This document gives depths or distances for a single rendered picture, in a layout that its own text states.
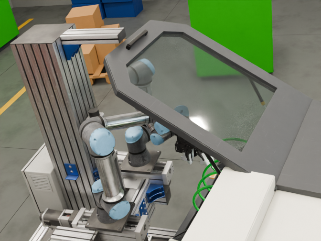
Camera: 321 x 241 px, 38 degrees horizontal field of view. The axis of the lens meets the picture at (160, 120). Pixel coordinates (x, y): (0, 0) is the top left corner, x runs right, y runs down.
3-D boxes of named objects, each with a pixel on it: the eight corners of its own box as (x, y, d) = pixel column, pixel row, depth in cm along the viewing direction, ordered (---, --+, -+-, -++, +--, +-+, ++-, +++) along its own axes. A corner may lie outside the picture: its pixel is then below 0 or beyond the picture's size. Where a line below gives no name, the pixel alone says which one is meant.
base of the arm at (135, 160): (124, 166, 295) (121, 153, 290) (133, 151, 307) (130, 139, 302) (146, 168, 290) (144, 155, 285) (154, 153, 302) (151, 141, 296)
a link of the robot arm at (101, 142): (120, 201, 252) (100, 116, 224) (134, 215, 241) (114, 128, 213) (101, 211, 247) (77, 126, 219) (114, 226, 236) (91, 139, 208)
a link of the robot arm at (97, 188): (111, 190, 261) (105, 171, 254) (122, 202, 251) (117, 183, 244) (91, 200, 257) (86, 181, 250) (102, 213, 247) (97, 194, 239)
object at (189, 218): (218, 185, 303) (215, 166, 294) (224, 187, 301) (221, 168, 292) (177, 256, 259) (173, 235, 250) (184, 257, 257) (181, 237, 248)
